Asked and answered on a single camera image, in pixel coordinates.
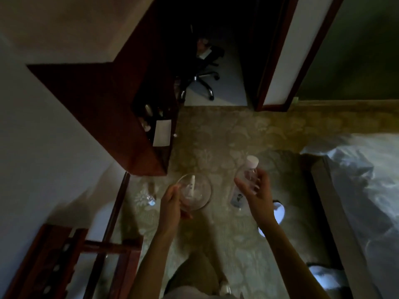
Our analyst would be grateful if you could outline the person's left hand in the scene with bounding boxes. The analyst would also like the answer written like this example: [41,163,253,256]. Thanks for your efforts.
[160,184,194,234]

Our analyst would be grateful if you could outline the clear glass tumbler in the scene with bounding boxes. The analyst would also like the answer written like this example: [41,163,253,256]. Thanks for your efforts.
[135,183,157,206]

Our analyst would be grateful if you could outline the white slipper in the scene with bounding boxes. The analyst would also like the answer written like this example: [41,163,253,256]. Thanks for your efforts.
[308,265,348,292]
[258,201,286,238]

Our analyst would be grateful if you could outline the wooden luggage rack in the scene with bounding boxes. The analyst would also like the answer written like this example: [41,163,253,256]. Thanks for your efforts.
[3,224,144,299]

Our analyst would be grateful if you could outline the white tube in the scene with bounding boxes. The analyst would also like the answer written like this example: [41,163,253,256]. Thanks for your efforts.
[187,175,197,200]

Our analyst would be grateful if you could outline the person's right forearm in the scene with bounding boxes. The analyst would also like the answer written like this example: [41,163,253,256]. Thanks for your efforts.
[259,222,331,299]

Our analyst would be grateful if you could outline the dark wooden cabinet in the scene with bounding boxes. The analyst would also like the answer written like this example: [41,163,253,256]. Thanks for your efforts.
[27,0,184,177]

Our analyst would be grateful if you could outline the person's beige shorts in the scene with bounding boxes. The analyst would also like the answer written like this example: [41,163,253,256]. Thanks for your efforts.
[164,251,222,299]

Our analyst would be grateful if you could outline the black office chair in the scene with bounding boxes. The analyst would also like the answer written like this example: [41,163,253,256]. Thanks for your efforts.
[178,25,225,101]

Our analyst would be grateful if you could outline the white paper card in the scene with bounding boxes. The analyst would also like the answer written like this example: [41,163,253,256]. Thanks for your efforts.
[152,119,172,147]

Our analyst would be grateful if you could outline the clear white-capped plastic bottle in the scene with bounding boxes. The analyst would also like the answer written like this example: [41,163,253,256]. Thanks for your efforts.
[230,155,260,210]

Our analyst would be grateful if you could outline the dark wooden door frame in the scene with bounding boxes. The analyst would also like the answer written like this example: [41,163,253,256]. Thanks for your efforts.
[254,0,346,112]

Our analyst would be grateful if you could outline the beige bed base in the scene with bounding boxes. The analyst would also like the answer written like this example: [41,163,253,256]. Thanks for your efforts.
[307,156,383,299]

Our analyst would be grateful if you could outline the person's left forearm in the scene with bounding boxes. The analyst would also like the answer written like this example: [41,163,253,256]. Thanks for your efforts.
[128,229,179,299]

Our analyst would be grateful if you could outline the clear glass bowl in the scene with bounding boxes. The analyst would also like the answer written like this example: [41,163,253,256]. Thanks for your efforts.
[175,173,212,212]

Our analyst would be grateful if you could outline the person's right hand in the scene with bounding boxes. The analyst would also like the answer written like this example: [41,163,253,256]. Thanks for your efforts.
[234,167,279,230]

